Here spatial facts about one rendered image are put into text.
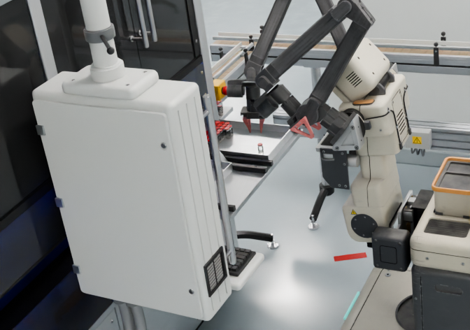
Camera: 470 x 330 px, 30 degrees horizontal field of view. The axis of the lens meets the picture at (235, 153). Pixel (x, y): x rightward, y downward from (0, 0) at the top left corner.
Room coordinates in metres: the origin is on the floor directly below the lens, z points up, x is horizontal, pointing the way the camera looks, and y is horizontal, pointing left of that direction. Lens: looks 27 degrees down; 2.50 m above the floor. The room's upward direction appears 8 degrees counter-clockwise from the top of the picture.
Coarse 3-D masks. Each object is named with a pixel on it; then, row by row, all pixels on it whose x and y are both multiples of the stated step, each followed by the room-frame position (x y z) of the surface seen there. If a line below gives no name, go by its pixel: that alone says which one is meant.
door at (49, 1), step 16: (48, 0) 2.69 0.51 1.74; (64, 0) 2.75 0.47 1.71; (112, 0) 2.97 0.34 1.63; (48, 16) 2.67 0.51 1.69; (64, 16) 2.74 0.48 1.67; (80, 16) 2.81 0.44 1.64; (112, 16) 2.96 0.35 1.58; (128, 16) 3.04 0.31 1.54; (48, 32) 2.66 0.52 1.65; (64, 32) 2.72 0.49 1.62; (80, 32) 2.79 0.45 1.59; (128, 32) 3.02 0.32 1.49; (64, 48) 2.71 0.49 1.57; (80, 48) 2.78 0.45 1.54; (128, 48) 3.01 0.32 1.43; (64, 64) 2.69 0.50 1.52; (80, 64) 2.76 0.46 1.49; (128, 64) 2.99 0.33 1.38
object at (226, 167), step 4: (212, 160) 3.04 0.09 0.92; (212, 164) 3.04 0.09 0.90; (224, 164) 3.01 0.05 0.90; (228, 164) 3.00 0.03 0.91; (212, 168) 3.03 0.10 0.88; (224, 168) 3.02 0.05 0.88; (228, 168) 2.97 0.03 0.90; (232, 168) 3.00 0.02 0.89; (224, 172) 2.94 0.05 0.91; (228, 172) 2.97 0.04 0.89; (224, 176) 2.94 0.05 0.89; (216, 184) 2.88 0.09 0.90; (216, 188) 2.88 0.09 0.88
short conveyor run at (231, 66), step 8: (240, 48) 4.17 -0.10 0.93; (248, 48) 4.08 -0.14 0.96; (224, 56) 4.00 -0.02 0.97; (232, 56) 4.09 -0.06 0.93; (240, 56) 3.99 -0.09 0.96; (248, 56) 4.05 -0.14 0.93; (216, 64) 3.91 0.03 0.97; (224, 64) 3.99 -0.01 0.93; (232, 64) 3.92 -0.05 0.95; (240, 64) 3.95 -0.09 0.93; (216, 72) 3.91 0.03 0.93; (224, 72) 3.89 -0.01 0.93; (232, 72) 3.87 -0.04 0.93; (240, 72) 3.92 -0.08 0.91
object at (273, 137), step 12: (228, 120) 3.38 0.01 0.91; (240, 132) 3.32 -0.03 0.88; (252, 132) 3.30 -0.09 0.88; (264, 132) 3.29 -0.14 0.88; (276, 132) 3.27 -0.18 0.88; (288, 132) 3.19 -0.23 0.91; (228, 144) 3.23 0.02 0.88; (240, 144) 3.21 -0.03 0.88; (252, 144) 3.19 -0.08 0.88; (264, 144) 3.18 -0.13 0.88; (276, 144) 3.10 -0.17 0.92; (240, 156) 3.07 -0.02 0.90; (252, 156) 3.05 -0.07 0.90; (264, 156) 3.02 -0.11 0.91
